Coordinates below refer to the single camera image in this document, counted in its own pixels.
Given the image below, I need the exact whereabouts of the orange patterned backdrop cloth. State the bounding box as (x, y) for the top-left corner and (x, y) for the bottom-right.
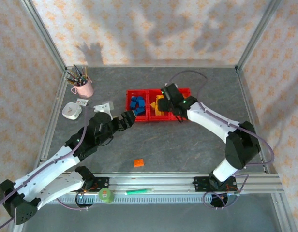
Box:
(30, 0), (278, 67)
(0, 0), (65, 232)
(240, 0), (298, 232)

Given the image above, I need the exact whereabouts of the grey slotted cable duct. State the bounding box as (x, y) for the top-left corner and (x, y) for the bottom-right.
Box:
(37, 195), (275, 204)

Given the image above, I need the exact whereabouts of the small white card box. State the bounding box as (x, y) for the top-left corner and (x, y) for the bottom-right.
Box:
(76, 98), (92, 107)

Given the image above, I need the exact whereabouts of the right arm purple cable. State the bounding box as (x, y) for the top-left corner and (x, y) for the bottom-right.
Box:
(168, 70), (275, 209)

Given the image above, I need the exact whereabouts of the green plastic pen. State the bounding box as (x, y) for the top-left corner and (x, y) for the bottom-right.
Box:
(126, 188), (154, 196)

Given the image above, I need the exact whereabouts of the green tape roll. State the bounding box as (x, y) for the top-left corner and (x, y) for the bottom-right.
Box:
(98, 188), (115, 203)

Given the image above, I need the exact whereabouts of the wide aluminium frame rail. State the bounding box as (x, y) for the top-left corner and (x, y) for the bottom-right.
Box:
(22, 173), (284, 194)

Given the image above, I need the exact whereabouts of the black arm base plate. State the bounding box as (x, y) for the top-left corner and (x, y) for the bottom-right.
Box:
(194, 176), (238, 193)
(76, 177), (110, 193)

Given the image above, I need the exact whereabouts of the pink handled cup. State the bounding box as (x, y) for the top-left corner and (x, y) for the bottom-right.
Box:
(70, 76), (95, 99)

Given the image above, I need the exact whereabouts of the white round dish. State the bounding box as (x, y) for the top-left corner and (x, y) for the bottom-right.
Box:
(61, 102), (82, 121)

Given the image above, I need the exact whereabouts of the aluminium frame post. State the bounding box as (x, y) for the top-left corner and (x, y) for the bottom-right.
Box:
(235, 0), (284, 73)
(269, 192), (297, 232)
(19, 0), (69, 73)

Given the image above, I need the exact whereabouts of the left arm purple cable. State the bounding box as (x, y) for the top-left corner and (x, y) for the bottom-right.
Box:
(0, 107), (90, 232)

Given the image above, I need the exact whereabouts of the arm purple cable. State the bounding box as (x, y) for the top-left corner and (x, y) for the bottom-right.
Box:
(0, 107), (90, 232)
(168, 70), (275, 209)

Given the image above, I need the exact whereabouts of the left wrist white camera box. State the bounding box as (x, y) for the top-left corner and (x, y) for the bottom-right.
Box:
(93, 101), (115, 120)

